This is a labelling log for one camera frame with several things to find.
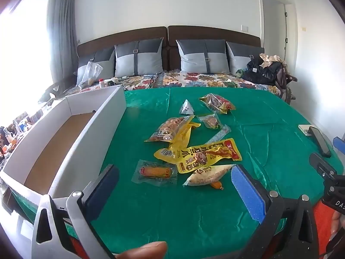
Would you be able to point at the person's right hand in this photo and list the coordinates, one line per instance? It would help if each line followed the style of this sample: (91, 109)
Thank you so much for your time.
(339, 225)

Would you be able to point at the beige crumpled cloth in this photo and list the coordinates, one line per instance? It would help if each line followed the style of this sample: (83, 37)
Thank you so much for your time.
(269, 59)

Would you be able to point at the grey two-tone pillow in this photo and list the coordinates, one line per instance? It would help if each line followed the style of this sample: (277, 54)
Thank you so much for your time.
(241, 56)
(203, 58)
(103, 64)
(138, 59)

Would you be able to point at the black phone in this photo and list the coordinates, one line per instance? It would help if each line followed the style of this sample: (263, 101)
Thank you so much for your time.
(319, 140)

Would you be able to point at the person's left hand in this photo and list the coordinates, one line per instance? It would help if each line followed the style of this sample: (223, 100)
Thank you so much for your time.
(145, 251)

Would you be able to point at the small orange sausage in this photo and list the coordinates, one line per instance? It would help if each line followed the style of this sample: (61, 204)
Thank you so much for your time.
(217, 185)

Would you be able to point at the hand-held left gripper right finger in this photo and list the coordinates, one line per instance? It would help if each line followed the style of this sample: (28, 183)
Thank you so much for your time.
(248, 194)

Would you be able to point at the white door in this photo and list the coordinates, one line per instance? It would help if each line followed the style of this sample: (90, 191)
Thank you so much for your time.
(289, 35)

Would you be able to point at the yellow packet of brown nuggets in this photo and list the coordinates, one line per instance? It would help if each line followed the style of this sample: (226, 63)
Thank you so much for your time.
(168, 129)

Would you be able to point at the floral bedsheet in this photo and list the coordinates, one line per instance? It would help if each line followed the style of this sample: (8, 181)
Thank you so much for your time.
(194, 79)

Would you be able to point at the yellow and red cartoon packet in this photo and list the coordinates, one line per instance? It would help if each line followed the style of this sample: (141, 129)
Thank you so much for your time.
(204, 156)

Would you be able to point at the clear packet orange snack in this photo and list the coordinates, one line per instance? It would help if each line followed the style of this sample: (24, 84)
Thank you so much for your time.
(155, 172)

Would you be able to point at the white triangular snack packet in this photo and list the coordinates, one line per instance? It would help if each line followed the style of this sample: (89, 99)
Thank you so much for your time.
(186, 108)

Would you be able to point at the green tablecloth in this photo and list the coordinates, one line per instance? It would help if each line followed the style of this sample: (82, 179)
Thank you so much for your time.
(175, 215)

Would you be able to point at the small red-capped bottle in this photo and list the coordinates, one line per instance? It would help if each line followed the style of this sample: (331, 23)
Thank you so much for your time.
(102, 83)

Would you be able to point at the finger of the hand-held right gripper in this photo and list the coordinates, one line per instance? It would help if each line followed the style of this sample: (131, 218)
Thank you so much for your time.
(322, 164)
(340, 144)

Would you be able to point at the brown headboard panel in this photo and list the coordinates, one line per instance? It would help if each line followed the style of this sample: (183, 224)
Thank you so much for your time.
(121, 37)
(215, 32)

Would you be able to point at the grey curtain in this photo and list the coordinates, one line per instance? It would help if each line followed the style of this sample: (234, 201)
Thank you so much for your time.
(63, 32)

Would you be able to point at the clear tube snack packet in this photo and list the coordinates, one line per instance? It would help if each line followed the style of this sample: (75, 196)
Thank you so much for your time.
(218, 134)

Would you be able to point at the black bag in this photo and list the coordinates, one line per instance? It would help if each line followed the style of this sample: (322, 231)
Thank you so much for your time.
(262, 74)

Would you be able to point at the brown handbag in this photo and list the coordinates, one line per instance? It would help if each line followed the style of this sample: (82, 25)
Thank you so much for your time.
(281, 79)

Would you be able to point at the small clear packet brown snack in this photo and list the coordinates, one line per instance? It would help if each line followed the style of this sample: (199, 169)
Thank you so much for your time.
(210, 121)

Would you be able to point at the white cardboard box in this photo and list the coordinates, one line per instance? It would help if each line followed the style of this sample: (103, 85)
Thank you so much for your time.
(48, 140)

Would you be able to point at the yellow corn cob packet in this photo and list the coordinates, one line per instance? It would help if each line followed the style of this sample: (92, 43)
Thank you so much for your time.
(182, 141)

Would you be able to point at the red cloth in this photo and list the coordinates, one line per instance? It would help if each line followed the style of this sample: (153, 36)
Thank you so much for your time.
(322, 226)

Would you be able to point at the dark chair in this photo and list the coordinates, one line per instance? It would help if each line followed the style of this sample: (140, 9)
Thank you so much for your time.
(291, 82)

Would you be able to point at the small green bag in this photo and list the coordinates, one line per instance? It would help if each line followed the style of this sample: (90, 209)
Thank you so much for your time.
(240, 72)

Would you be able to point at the clear bag of candies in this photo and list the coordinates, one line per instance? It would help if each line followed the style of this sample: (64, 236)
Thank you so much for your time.
(215, 102)

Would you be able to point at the white wall switch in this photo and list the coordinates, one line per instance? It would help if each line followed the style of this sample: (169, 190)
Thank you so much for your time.
(244, 28)

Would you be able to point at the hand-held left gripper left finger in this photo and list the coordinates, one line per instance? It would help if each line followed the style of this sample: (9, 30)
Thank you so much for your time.
(101, 191)

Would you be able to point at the clutter of small things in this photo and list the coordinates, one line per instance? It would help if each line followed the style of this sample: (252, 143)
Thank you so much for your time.
(18, 129)

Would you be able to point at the white power strip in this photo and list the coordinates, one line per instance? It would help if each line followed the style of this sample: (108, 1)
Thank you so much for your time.
(116, 80)

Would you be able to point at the clear plastic bag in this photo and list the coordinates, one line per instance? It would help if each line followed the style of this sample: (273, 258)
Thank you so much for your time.
(90, 74)

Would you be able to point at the white pointed snack packet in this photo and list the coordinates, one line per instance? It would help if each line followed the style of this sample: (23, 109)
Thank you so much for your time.
(207, 176)

